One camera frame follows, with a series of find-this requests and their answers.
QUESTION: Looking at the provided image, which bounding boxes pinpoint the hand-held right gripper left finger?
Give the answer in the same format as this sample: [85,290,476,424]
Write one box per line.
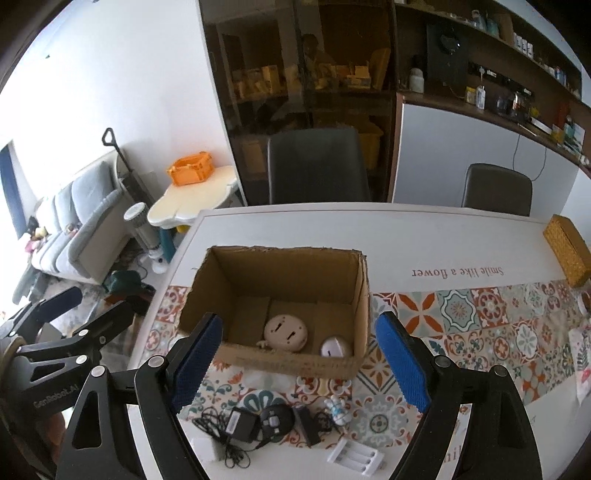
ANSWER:
[55,313,232,480]

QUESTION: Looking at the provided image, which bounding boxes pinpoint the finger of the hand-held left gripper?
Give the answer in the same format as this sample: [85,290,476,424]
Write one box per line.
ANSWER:
[19,295,153,367]
[0,286,83,343]

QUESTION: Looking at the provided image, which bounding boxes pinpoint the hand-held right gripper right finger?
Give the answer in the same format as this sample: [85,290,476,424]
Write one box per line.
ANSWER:
[375,311,543,480]

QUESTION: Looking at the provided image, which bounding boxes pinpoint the black power adapter with cable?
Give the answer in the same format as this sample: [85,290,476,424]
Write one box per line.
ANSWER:
[191,406,271,468]

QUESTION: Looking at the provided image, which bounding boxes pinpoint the white and blue figurine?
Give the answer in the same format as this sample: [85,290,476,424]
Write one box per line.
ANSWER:
[324,396,352,426]

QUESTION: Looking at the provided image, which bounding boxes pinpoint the brown cardboard box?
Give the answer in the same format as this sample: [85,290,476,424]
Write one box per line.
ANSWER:
[178,246,371,378]

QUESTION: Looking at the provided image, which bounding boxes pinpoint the black round device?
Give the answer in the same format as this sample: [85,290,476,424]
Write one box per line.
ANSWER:
[259,401,295,446]

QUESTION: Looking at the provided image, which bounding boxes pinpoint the black rectangular adapter with cord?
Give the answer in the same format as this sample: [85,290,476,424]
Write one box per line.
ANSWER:
[292,405,334,448]

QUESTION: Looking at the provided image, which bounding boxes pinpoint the person's left forearm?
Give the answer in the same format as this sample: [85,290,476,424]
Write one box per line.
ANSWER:
[39,413,65,450]

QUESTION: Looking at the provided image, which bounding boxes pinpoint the green cloth item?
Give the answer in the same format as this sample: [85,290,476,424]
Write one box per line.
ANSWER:
[102,270,144,294]

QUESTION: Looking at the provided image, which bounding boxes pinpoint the white round device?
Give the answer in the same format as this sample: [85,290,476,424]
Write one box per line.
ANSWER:
[320,336,352,358]

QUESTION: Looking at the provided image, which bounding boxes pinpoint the stuffed toys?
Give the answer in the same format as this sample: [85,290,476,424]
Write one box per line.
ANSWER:
[23,222,51,252]

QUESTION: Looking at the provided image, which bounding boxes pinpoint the small white box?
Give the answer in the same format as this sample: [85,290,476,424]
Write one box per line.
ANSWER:
[191,436,218,463]

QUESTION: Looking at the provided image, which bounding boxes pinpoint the patterned table runner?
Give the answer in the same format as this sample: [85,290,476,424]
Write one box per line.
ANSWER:
[145,276,591,462]

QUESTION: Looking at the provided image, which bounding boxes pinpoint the beige round device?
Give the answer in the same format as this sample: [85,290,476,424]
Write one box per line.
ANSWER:
[256,314,309,354]

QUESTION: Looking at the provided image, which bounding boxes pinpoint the grey sofa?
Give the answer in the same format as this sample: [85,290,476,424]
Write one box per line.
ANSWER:
[11,154,134,301]

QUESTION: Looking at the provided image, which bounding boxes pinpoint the white tower fan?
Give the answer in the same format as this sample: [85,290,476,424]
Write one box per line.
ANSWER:
[123,202,174,275]

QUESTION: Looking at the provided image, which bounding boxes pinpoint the white battery charger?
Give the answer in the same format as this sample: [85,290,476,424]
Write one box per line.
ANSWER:
[327,436,385,476]

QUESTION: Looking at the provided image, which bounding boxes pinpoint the blue curtain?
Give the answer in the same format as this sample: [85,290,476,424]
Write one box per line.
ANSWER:
[0,145,24,238]

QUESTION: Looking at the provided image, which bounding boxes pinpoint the upright vacuum cleaner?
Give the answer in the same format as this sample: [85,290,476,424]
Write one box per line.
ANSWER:
[102,128,155,208]

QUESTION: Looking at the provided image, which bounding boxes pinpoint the cream flower-shaped small table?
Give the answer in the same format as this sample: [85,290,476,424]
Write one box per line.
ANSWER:
[147,166,241,229]

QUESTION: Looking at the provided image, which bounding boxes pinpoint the orange plastic basket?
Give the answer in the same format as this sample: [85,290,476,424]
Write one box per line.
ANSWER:
[167,151,217,186]

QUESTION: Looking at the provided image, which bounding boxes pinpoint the white printed plastic bag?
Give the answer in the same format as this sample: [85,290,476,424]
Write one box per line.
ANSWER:
[570,323,591,402]

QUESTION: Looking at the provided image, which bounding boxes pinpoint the dark grey chair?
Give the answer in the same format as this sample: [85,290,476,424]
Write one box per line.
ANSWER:
[462,164,533,217]
[267,127,372,204]

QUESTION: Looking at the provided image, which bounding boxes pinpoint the yellow woven box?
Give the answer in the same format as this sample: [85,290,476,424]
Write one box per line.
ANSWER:
[543,215,591,288]

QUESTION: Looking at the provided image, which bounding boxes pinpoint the dark glass cabinet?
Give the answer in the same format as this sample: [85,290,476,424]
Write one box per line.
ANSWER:
[198,0,402,206]

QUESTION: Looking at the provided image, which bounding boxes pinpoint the black appliance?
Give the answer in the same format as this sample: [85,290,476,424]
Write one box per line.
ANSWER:
[426,22,470,87]

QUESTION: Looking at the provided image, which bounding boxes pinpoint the wooden wall shelf unit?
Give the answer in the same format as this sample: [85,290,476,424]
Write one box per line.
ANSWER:
[394,0,591,176]

